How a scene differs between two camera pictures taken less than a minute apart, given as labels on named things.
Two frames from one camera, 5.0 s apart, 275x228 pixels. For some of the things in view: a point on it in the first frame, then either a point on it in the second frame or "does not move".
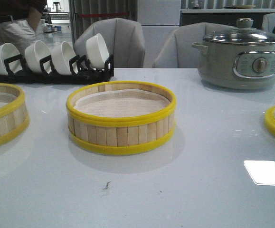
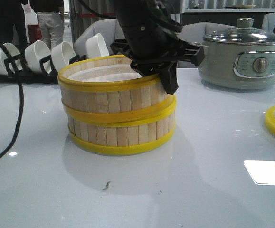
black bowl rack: x=82 y=72 does not move
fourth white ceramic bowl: x=96 y=52 does not move
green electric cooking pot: x=241 y=67 does not move
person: x=14 y=22 to x=51 y=14
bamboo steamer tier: x=120 y=118 does not move
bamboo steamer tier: x=6 y=116 to x=109 y=88
